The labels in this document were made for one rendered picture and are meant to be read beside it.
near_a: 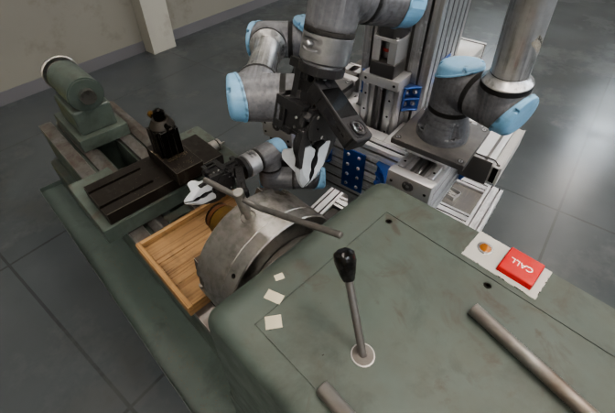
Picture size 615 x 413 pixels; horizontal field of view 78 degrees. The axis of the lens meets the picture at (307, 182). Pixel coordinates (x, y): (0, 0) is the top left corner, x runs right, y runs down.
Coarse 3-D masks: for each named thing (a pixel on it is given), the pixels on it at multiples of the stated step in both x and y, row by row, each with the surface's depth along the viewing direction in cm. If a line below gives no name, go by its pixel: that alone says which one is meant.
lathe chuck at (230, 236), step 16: (272, 192) 86; (288, 192) 91; (272, 208) 81; (288, 208) 82; (224, 224) 80; (240, 224) 79; (256, 224) 78; (208, 240) 80; (224, 240) 78; (240, 240) 77; (208, 256) 80; (224, 256) 77; (208, 272) 80; (224, 272) 76; (208, 288) 81
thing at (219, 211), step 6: (216, 204) 100; (222, 204) 100; (210, 210) 99; (216, 210) 98; (222, 210) 97; (228, 210) 97; (210, 216) 98; (216, 216) 96; (222, 216) 95; (210, 222) 97; (216, 222) 96; (210, 228) 98
